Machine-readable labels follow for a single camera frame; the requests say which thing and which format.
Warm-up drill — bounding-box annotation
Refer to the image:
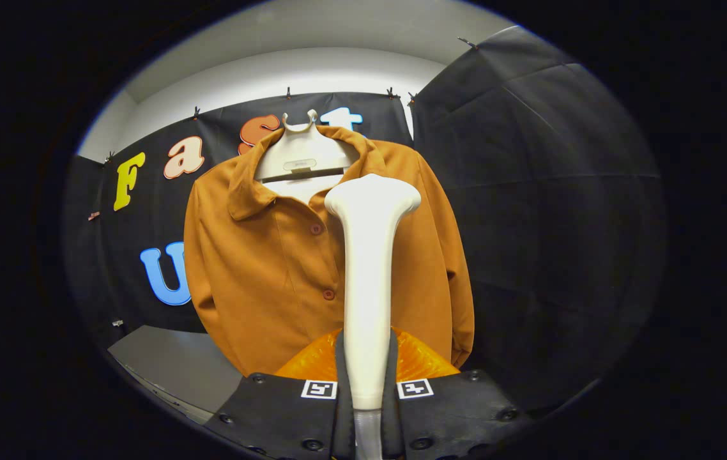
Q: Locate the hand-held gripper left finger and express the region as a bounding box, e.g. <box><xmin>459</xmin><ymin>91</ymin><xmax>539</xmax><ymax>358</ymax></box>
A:
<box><xmin>203</xmin><ymin>328</ymin><xmax>356</xmax><ymax>460</ymax></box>

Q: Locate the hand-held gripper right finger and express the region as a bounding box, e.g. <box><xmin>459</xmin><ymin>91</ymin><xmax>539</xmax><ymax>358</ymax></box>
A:
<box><xmin>381</xmin><ymin>326</ymin><xmax>537</xmax><ymax>460</ymax></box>

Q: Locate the white steamer hose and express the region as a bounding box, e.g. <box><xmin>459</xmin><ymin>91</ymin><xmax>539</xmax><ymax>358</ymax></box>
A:
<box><xmin>354</xmin><ymin>409</ymin><xmax>384</xmax><ymax>460</ymax></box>

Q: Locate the orange button-up shirt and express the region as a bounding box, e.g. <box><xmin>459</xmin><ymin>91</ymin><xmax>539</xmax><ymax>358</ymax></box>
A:
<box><xmin>183</xmin><ymin>125</ymin><xmax>475</xmax><ymax>378</ymax></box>

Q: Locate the white garment steamer head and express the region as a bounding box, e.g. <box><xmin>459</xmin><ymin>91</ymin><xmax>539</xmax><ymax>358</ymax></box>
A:
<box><xmin>324</xmin><ymin>174</ymin><xmax>422</xmax><ymax>411</ymax></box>

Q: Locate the white clothes hanger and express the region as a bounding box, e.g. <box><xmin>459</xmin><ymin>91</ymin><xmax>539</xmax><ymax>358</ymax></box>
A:
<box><xmin>254</xmin><ymin>109</ymin><xmax>359</xmax><ymax>187</ymax></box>

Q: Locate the grey cabinet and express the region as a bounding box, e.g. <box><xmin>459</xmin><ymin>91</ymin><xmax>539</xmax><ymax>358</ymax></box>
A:
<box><xmin>107</xmin><ymin>325</ymin><xmax>244</xmax><ymax>426</ymax></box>

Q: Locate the row of black backdrop clips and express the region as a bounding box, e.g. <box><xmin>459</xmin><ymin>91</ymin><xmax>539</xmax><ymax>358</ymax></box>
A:
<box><xmin>103</xmin><ymin>36</ymin><xmax>480</xmax><ymax>164</ymax></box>

